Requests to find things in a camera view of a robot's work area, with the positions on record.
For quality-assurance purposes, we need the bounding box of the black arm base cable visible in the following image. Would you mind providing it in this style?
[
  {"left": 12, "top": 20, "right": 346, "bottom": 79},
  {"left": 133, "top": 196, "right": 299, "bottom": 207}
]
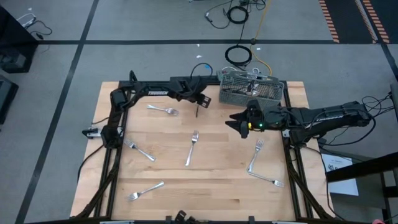
[{"left": 76, "top": 144, "right": 105, "bottom": 183}]

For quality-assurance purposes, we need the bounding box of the black metal side table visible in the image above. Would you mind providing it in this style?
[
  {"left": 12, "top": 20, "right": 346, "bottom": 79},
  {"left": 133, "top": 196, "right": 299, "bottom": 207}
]
[{"left": 325, "top": 151, "right": 398, "bottom": 224}]

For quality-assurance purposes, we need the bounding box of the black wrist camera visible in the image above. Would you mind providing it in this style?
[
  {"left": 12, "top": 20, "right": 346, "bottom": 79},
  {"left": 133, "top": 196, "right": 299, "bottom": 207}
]
[
  {"left": 198, "top": 95, "right": 212, "bottom": 109},
  {"left": 248, "top": 99, "right": 261, "bottom": 118}
]

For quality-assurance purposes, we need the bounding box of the black box with window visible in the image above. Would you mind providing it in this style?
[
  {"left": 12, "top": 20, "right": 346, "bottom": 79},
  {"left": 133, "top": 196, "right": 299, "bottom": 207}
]
[{"left": 0, "top": 73, "right": 19, "bottom": 125}]

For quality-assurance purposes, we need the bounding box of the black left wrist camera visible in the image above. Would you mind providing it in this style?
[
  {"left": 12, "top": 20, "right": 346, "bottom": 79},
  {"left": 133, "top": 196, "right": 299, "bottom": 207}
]
[{"left": 198, "top": 95, "right": 212, "bottom": 109}]

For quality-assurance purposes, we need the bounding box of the black orange striped floor mat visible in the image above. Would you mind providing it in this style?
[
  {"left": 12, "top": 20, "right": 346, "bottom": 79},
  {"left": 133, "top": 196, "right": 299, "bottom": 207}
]
[{"left": 318, "top": 0, "right": 391, "bottom": 44}]

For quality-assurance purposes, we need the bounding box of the black cable with plug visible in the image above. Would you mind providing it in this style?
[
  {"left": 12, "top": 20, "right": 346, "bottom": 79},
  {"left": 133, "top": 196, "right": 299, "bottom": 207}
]
[{"left": 28, "top": 27, "right": 53, "bottom": 40}]

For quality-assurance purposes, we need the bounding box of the black cable with connector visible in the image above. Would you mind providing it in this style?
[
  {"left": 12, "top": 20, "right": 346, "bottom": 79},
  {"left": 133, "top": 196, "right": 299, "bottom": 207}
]
[{"left": 204, "top": 1, "right": 233, "bottom": 30}]

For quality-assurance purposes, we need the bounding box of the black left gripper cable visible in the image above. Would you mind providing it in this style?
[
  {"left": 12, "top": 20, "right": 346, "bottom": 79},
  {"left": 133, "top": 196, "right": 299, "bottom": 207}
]
[{"left": 190, "top": 62, "right": 214, "bottom": 80}]

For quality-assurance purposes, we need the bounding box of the white power adapter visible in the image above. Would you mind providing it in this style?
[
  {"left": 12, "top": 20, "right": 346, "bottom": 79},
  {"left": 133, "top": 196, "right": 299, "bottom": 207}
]
[{"left": 16, "top": 12, "right": 37, "bottom": 29}]

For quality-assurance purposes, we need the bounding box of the coiled black cable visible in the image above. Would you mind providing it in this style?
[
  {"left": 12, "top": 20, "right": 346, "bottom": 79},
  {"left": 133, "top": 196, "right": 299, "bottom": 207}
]
[
  {"left": 226, "top": 6, "right": 249, "bottom": 25},
  {"left": 224, "top": 44, "right": 253, "bottom": 67}
]

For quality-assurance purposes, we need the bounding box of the grey plastic cutlery basket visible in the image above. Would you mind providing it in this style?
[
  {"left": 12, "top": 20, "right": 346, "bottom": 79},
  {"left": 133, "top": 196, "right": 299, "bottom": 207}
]
[{"left": 218, "top": 70, "right": 285, "bottom": 110}]

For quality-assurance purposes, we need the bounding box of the yellow cable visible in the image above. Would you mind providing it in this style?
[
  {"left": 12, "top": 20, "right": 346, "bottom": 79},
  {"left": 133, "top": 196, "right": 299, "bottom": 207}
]
[{"left": 249, "top": 0, "right": 273, "bottom": 75}]

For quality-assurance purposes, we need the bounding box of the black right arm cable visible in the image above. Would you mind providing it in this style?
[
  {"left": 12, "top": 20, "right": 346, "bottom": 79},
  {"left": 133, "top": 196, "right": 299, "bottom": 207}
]
[
  {"left": 360, "top": 93, "right": 398, "bottom": 118},
  {"left": 322, "top": 102, "right": 377, "bottom": 147}
]

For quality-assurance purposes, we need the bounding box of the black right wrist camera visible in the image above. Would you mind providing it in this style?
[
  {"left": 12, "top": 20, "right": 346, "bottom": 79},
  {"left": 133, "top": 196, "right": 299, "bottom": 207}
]
[{"left": 248, "top": 99, "right": 261, "bottom": 118}]

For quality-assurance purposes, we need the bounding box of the white printed paper sheet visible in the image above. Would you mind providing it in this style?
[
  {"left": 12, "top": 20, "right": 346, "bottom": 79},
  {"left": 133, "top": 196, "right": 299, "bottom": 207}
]
[{"left": 321, "top": 153, "right": 360, "bottom": 197}]

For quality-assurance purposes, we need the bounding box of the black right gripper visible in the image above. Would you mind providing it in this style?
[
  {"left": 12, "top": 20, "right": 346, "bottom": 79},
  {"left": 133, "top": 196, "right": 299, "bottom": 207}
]
[{"left": 225, "top": 105, "right": 284, "bottom": 139}]

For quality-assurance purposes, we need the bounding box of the black cabinet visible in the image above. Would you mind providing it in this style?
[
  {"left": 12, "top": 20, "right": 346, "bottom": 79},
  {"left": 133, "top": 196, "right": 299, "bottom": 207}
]
[{"left": 0, "top": 5, "right": 39, "bottom": 74}]

